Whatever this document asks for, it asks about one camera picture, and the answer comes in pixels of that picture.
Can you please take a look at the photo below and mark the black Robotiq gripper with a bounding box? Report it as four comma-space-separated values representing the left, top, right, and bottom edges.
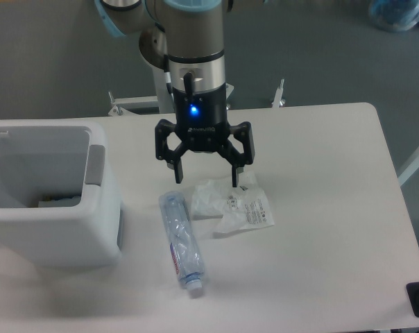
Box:
155, 84, 255, 187

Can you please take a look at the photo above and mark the crushed clear plastic bottle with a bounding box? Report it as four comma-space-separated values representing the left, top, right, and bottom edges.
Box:
159, 191, 205, 299

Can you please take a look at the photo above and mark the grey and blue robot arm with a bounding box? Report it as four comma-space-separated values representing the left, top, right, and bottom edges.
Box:
95, 1, 264, 187

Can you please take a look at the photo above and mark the trash inside can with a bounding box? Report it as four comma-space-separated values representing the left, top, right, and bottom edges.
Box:
37, 195, 81, 208

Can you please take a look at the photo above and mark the white plastic trash can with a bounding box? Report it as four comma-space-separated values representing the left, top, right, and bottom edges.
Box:
0, 119, 122, 266

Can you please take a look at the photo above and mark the crumpled clear plastic bag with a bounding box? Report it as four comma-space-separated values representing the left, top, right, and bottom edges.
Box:
191, 171, 275, 234

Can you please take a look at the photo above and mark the blue plastic bag on floor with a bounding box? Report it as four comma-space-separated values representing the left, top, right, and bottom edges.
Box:
368, 0, 419, 33

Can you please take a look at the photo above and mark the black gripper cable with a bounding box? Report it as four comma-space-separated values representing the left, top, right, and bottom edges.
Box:
182, 71, 194, 100

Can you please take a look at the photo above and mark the white pedestal base frame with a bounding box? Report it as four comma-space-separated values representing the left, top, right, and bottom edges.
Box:
107, 78, 287, 117

